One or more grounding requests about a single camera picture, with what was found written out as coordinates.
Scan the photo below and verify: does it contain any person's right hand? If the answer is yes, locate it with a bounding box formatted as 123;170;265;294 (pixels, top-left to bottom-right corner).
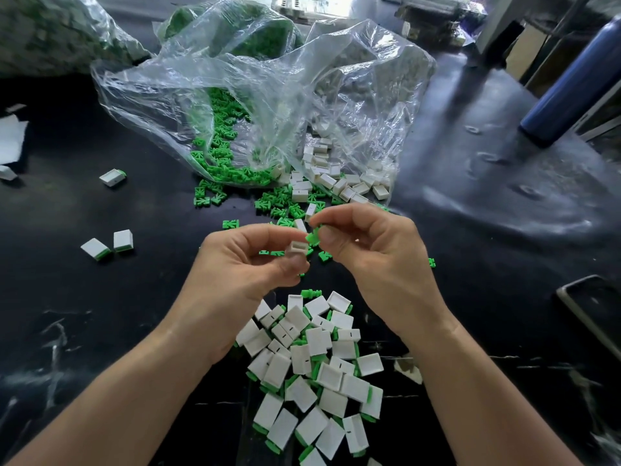
309;203;452;336

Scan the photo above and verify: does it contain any person's left hand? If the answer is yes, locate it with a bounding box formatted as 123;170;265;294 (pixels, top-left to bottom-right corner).
179;223;310;360

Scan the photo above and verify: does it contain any green plastic part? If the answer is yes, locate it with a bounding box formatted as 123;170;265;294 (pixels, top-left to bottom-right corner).
307;228;333;263

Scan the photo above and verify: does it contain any heap of white caps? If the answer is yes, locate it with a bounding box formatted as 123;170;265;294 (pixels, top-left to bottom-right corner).
288;131;391;221

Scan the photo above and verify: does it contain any pile of green clips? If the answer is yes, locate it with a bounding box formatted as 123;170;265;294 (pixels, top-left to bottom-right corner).
189;87;438;268

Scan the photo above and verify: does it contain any pile of assembled white-green pieces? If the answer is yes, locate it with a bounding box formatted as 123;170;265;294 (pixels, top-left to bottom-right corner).
235;289;386;466

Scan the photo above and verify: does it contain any person's left forearm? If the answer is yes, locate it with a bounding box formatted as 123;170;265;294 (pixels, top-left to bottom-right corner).
5;325;229;466

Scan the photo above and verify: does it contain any person's right forearm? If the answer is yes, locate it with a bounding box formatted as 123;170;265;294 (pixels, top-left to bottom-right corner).
398;305;583;466

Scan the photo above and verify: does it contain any empty white shell right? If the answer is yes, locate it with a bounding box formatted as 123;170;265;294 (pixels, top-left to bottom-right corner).
393;356;424;386

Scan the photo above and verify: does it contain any clear plastic bag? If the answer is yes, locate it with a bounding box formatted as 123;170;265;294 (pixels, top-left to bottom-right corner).
92;0;437;187

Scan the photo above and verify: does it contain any black smartphone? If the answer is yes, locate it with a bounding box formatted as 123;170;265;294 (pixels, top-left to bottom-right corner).
556;274;621;360

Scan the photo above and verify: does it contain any grey machine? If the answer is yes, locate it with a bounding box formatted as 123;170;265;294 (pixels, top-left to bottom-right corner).
398;0;486;49

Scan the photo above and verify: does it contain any plastic bag full of green pieces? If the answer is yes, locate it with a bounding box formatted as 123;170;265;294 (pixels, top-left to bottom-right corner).
155;0;297;62

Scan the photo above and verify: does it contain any brown cardboard box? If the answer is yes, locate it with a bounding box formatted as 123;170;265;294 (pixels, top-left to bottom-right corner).
505;19;549;78

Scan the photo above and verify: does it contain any blue cylinder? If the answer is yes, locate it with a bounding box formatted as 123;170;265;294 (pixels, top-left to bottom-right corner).
519;16;621;146

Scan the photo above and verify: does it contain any white paper sheet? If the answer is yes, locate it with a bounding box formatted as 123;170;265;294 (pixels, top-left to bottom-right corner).
0;113;30;166

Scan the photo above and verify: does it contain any white component box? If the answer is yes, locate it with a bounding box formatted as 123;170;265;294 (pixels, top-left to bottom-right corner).
272;0;336;20

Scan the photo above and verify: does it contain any large bag of assembled pieces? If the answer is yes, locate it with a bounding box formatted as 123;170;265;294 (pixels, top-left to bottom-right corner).
0;0;151;78

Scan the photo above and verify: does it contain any white metal frame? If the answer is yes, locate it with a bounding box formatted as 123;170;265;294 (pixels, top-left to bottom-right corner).
475;0;621;83

